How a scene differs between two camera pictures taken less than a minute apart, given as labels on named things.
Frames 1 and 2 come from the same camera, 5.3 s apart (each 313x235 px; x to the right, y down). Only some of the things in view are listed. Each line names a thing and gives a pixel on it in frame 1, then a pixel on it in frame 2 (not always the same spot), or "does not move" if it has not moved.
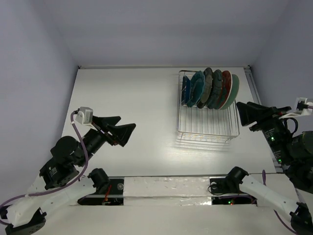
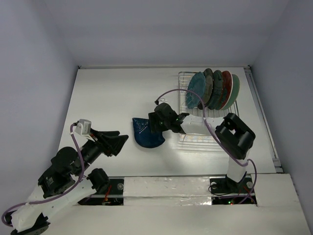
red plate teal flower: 227,77 does not move
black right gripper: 262,117 → 152,122
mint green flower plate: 234,90 does not move
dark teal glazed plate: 216,98 does not move
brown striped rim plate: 208,73 does not move
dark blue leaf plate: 186,90 → 143,135
